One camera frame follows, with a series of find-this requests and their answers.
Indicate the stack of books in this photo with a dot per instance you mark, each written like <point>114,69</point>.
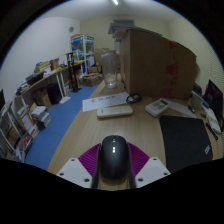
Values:
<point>41,117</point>

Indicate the blue and white display cabinet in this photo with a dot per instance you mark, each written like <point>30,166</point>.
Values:
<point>82,51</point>

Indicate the black floor stand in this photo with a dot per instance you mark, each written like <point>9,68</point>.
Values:
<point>73,75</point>

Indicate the white remote with screen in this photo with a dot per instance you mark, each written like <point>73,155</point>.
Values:
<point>156,107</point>

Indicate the slim white remote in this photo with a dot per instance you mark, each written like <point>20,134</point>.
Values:
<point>115,111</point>

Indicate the clear plastic jar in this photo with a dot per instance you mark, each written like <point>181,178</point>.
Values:
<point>110,70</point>

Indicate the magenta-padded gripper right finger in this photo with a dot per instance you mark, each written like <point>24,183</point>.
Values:
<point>151,170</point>

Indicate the low brown floor box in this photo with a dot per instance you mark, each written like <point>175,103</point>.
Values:
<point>92,80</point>

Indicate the black rectangular mouse pad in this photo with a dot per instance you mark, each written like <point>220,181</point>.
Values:
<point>185,141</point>

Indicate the grey window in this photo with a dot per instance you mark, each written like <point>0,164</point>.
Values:
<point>124,22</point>

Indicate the dark grey computer mouse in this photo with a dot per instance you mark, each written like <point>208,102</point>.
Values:
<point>114,156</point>

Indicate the large brown cardboard box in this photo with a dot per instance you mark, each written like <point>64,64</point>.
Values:
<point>153,63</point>

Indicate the long white side desk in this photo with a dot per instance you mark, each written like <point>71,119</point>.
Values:
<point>41,81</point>

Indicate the stacked brown cardboard boxes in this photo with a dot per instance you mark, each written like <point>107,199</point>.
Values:
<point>99,58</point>

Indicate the round wall clock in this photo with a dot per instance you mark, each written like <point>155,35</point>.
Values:
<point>71,29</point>

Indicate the black bin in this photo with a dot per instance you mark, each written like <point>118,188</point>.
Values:
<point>54,93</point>

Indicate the white shelf unit with books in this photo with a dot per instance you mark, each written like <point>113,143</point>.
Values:
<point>13,133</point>

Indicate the ceiling tube light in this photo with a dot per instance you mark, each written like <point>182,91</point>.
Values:
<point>115,2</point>

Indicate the brown box under desk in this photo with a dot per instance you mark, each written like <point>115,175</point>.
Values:
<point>41,98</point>

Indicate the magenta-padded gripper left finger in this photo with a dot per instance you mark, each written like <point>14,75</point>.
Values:
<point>75,171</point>

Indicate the white paper sheet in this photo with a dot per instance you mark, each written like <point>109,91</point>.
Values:
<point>100,102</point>
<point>181,108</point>

